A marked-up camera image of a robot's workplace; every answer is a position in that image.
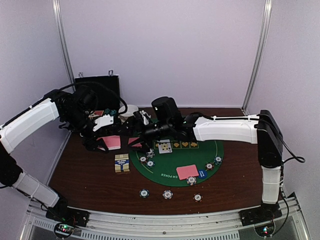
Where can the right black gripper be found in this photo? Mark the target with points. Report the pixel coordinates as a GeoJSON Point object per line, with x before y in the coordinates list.
{"type": "Point", "coordinates": [131, 122]}

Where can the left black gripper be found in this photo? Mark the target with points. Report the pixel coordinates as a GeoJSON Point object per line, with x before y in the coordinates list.
{"type": "Point", "coordinates": [90, 145]}

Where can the red playing card deck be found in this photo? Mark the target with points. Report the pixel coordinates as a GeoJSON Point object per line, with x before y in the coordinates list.
{"type": "Point", "coordinates": [112, 142]}

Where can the teal poker chip stack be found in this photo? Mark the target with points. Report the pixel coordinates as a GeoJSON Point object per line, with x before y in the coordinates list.
{"type": "Point", "coordinates": [144, 193]}

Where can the blue white poker chip stack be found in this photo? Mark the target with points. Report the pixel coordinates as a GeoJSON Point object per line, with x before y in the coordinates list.
{"type": "Point", "coordinates": [167, 194]}

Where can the blue small blind button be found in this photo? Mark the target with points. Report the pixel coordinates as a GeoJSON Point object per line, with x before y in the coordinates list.
{"type": "Point", "coordinates": [202, 174]}

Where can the brown poker chip stack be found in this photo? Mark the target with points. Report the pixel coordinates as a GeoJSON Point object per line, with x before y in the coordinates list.
{"type": "Point", "coordinates": [197, 197]}

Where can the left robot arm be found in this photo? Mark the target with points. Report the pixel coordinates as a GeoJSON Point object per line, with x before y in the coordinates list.
{"type": "Point", "coordinates": [16, 130]}

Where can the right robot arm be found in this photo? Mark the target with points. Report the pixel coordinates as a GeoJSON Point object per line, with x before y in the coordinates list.
{"type": "Point", "coordinates": [260, 129]}

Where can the white ceramic bowl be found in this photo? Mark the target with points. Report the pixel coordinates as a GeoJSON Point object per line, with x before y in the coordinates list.
{"type": "Point", "coordinates": [128, 111]}

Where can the teal chip row in case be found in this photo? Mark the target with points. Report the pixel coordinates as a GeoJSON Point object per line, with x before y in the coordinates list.
{"type": "Point", "coordinates": [111, 112]}

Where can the card deck in case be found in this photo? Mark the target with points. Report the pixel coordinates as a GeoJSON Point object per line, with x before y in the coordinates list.
{"type": "Point", "coordinates": [97, 113]}

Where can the black poker chip case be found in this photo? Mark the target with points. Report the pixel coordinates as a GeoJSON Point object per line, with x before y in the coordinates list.
{"type": "Point", "coordinates": [106, 100]}

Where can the gold striped card box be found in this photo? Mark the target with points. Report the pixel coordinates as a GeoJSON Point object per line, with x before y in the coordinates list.
{"type": "Point", "coordinates": [121, 163]}

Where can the green round poker mat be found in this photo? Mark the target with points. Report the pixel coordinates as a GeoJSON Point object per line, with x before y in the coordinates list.
{"type": "Point", "coordinates": [183, 154]}

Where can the left aluminium frame post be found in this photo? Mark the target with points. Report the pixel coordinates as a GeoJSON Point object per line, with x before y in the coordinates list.
{"type": "Point", "coordinates": [62, 38]}

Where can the aluminium frame post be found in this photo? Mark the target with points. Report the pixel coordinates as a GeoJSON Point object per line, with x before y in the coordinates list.
{"type": "Point", "coordinates": [264, 30]}
{"type": "Point", "coordinates": [62, 38]}

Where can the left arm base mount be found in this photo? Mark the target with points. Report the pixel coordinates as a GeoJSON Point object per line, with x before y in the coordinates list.
{"type": "Point", "coordinates": [74, 217]}

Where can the right aluminium frame post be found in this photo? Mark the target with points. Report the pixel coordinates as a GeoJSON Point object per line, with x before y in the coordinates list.
{"type": "Point", "coordinates": [264, 30]}

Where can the front aluminium rail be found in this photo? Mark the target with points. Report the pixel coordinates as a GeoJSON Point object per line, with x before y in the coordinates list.
{"type": "Point", "coordinates": [223, 225]}

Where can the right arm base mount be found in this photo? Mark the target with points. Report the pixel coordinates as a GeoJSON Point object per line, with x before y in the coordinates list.
{"type": "Point", "coordinates": [258, 215]}

